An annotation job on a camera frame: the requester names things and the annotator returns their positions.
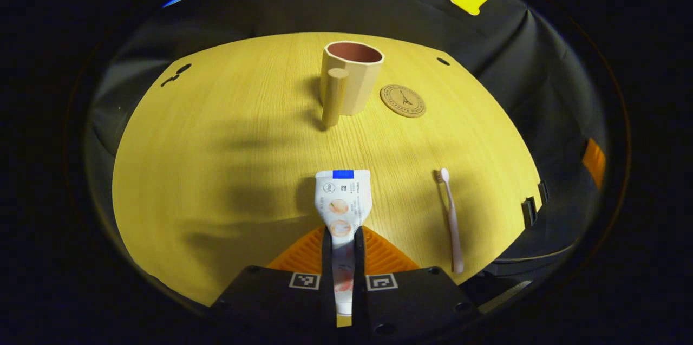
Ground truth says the black backdrop cloth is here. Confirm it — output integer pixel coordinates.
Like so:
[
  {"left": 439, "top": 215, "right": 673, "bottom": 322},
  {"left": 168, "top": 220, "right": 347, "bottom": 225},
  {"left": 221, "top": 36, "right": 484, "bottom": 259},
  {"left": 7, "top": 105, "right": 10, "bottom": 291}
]
[{"left": 87, "top": 0, "right": 623, "bottom": 302}]

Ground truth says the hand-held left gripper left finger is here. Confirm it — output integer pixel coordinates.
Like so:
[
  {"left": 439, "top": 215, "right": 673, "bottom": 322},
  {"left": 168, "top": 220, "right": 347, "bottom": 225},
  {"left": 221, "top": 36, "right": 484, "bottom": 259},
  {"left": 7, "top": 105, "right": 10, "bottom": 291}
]
[{"left": 210, "top": 226, "right": 338, "bottom": 330}]

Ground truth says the wooden desktop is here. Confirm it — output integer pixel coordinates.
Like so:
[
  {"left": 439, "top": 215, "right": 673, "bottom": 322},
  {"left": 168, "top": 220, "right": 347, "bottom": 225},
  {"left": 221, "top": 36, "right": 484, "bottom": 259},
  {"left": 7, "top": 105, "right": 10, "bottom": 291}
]
[{"left": 112, "top": 32, "right": 543, "bottom": 308}]

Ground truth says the white toothpaste tube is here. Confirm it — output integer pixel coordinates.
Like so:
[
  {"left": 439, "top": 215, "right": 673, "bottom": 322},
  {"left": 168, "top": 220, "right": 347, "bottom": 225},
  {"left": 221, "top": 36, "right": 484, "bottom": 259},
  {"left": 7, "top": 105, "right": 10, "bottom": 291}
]
[{"left": 315, "top": 170, "right": 372, "bottom": 316}]

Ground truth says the beige cup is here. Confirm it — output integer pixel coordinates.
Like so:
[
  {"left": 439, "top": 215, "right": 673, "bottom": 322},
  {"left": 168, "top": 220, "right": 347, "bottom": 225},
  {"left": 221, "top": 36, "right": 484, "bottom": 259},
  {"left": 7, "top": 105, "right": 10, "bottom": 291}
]
[{"left": 319, "top": 41, "right": 385, "bottom": 129}]

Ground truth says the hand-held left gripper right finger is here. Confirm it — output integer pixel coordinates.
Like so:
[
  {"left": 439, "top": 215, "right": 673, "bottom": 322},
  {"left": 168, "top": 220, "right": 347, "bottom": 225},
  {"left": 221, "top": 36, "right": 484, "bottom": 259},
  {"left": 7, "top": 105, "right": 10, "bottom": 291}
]
[{"left": 352, "top": 226, "right": 480, "bottom": 336}]

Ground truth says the round cork coaster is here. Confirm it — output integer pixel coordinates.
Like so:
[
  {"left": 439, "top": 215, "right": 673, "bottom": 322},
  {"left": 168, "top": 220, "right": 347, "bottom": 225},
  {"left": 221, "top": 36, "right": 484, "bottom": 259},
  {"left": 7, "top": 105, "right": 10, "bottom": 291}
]
[{"left": 380, "top": 84, "right": 427, "bottom": 118}]

